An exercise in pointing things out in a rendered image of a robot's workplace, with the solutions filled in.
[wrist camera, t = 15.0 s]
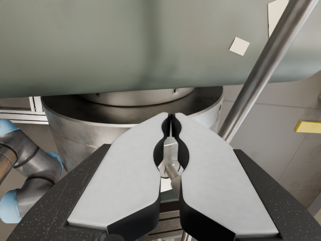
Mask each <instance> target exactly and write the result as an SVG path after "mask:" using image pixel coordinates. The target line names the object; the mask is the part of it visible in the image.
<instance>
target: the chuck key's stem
mask: <svg viewBox="0 0 321 241"><path fill-rule="evenodd" d="M165 173H167V175H168V177H169V178H170V180H171V187H172V189H173V191H174V193H175V195H176V196H177V198H178V200H179V196H180V185H181V175H179V173H178V172H177V170H176V169H175V167H174V164H172V165H168V166H165Z"/></svg>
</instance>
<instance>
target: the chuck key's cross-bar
mask: <svg viewBox="0 0 321 241"><path fill-rule="evenodd" d="M318 2H319V0H289V2H288V4H287V6H286V8H285V10H284V11H283V13H282V15H281V17H280V19H279V21H278V23H277V25H276V27H275V28H274V30H273V32H272V34H271V36H270V38H269V39H268V41H267V43H266V45H265V47H264V49H263V51H262V52H261V54H260V56H259V58H258V60H257V62H256V63H255V65H254V67H253V69H252V71H251V73H250V75H249V76H248V78H247V80H246V82H245V84H244V86H243V87H242V89H241V91H240V93H239V95H238V97H237V99H236V100H235V102H234V104H233V106H232V108H231V110H230V111H229V113H228V115H227V117H226V119H225V121H224V123H223V125H222V127H221V128H220V130H219V132H218V134H217V135H219V136H220V137H221V138H222V139H224V140H225V141H226V142H227V143H228V144H229V143H230V142H231V140H232V138H233V137H234V135H235V134H236V132H237V131H238V129H239V127H240V126H241V124H242V123H243V121H244V119H245V118H246V116H247V115H248V113H249V112H250V110H251V108H252V107H253V105H254V103H255V102H256V100H257V99H258V97H259V95H260V94H261V92H262V91H263V89H264V88H265V86H266V84H267V83H268V81H269V80H270V78H271V77H272V75H273V73H274V72H275V70H276V69H277V67H278V65H279V64H280V62H281V60H282V59H283V57H284V56H285V54H286V52H287V51H288V50H289V48H290V46H291V45H292V43H293V42H294V40H295V38H296V37H297V35H298V34H299V32H300V30H301V29H302V27H303V25H304V24H305V22H306V21H307V19H308V18H309V16H310V14H311V13H312V11H313V10H314V8H315V7H316V5H317V3H318ZM191 238H192V237H191V236H190V235H189V234H187V233H186V232H185V231H183V233H182V239H181V241H191Z"/></svg>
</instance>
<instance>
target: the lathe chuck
mask: <svg viewBox="0 0 321 241"><path fill-rule="evenodd" d="M219 119H220V115H219V117H218V118H217V120H216V121H215V122H214V123H213V124H212V125H211V126H210V127H208V129H210V130H212V131H213V132H215V133H216V134H217V129H218V123H219ZM49 126H50V124H49ZM50 129H51V132H52V135H53V139H54V142H55V145H56V148H57V150H58V153H59V156H60V159H61V162H62V165H63V167H64V169H65V171H66V172H67V173H69V172H70V171H71V170H73V169H74V168H75V167H76V166H78V165H79V164H80V163H81V162H82V161H84V160H85V159H86V158H87V157H88V156H89V155H91V154H92V153H93V152H94V151H95V150H97V149H98V148H99V147H97V146H92V145H87V144H83V143H80V142H76V141H73V140H71V139H68V138H66V137H64V136H62V135H61V134H59V133H58V132H56V131H55V130H54V129H53V128H52V127H51V126H50ZM177 156H178V143H177V142H174V143H170V144H166V145H164V153H163V161H162V162H161V163H160V165H159V166H158V169H159V168H160V167H161V166H162V165H163V164H164V163H166V162H167V161H170V160H178V159H177ZM183 170H184V169H183V168H182V166H181V165H180V167H179V169H178V171H177V172H178V173H179V175H182V172H183ZM170 189H172V187H171V180H170V178H169V177H161V190H160V192H163V191H167V190H170Z"/></svg>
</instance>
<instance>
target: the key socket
mask: <svg viewBox="0 0 321 241"><path fill-rule="evenodd" d="M172 164H174V167H175V169H176V170H177V171H178V169H179V167H180V163H179V162H178V161H177V160H170V161H167V162H166V163H164V164H163V165H162V166H161V167H160V168H159V171H160V175H161V177H168V175H167V173H165V166H168V165H172Z"/></svg>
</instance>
